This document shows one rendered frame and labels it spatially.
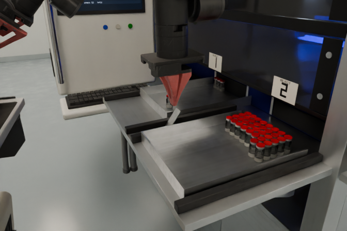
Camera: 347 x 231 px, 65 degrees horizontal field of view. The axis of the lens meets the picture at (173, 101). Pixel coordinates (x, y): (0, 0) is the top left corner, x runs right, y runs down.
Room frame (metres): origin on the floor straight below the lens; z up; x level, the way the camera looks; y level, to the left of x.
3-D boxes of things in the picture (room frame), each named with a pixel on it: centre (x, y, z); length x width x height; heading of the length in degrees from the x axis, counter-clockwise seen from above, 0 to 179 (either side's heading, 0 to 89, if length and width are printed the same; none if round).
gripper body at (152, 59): (0.48, 0.00, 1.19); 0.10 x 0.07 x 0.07; 114
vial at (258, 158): (0.57, -0.21, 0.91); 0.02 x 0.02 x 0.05
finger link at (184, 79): (0.48, 0.01, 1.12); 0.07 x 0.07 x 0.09; 24
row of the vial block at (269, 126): (0.68, -0.26, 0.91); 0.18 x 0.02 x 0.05; 25
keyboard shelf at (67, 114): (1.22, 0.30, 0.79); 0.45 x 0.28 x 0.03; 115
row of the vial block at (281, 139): (0.67, -0.24, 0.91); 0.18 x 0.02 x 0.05; 25
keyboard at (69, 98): (1.20, 0.29, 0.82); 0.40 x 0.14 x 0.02; 115
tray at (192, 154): (0.62, -0.12, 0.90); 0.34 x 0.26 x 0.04; 115
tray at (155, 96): (0.97, -0.08, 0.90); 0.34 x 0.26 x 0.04; 116
